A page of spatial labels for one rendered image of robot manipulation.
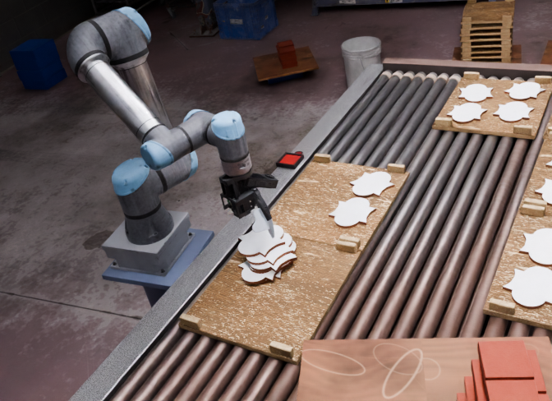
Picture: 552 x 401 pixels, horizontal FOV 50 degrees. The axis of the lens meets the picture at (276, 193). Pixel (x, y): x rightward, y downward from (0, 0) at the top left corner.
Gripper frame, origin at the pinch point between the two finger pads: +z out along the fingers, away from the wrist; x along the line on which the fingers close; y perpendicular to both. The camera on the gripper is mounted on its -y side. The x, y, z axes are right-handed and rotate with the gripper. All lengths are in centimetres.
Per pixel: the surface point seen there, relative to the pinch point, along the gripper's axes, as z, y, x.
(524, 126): 8, -97, 21
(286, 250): 5.7, -2.1, 8.1
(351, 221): 9.9, -26.1, 9.4
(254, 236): 4.6, 0.4, -2.8
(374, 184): 9.9, -44.5, 2.0
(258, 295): 11.0, 11.3, 10.8
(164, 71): 104, -168, -384
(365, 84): 13, -102, -56
